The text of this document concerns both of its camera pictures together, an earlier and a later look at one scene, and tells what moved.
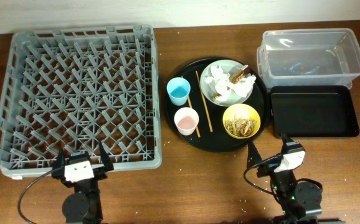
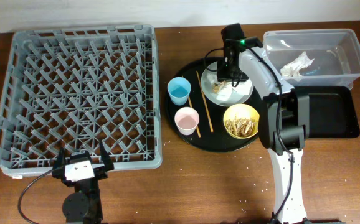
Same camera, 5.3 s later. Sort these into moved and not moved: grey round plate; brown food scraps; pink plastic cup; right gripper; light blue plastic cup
Moved: right gripper
Not moved: grey round plate; brown food scraps; light blue plastic cup; pink plastic cup
